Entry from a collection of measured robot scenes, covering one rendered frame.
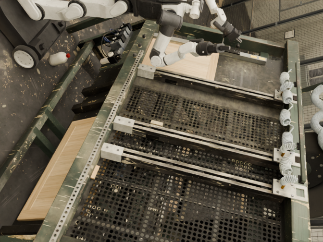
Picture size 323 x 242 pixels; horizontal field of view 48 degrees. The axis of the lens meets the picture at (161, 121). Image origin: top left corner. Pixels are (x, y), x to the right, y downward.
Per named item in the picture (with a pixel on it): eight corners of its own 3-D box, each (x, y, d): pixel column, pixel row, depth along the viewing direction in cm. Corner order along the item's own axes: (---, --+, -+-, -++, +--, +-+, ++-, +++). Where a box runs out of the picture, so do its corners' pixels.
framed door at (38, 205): (73, 123, 292) (72, 121, 290) (130, 111, 267) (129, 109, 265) (18, 221, 230) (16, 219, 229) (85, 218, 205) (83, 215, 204)
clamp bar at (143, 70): (140, 69, 273) (142, 42, 256) (295, 105, 264) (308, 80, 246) (136, 77, 266) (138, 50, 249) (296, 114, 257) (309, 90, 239)
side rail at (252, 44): (160, 27, 326) (161, 16, 318) (280, 54, 318) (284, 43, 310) (158, 30, 322) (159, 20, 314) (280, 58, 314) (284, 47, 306)
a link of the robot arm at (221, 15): (220, 26, 287) (213, 11, 288) (228, 20, 280) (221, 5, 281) (215, 27, 283) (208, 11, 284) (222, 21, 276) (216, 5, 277)
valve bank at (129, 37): (110, 22, 305) (133, 14, 294) (118, 36, 313) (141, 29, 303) (88, 56, 271) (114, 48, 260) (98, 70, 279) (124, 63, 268)
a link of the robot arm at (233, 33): (242, 29, 289) (232, 19, 285) (241, 35, 282) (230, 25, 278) (230, 38, 297) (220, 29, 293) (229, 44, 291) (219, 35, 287)
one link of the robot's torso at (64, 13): (20, 6, 265) (78, 1, 252) (33, -7, 279) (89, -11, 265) (30, 24, 276) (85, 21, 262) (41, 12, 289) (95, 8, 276)
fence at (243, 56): (154, 36, 305) (154, 32, 302) (265, 61, 298) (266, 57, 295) (152, 39, 302) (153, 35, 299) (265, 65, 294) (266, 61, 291)
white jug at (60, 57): (50, 53, 318) (68, 47, 309) (57, 62, 323) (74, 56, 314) (45, 59, 311) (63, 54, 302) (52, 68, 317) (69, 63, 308)
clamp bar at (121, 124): (117, 120, 235) (118, 93, 217) (298, 165, 225) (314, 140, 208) (112, 131, 228) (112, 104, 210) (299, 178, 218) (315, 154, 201)
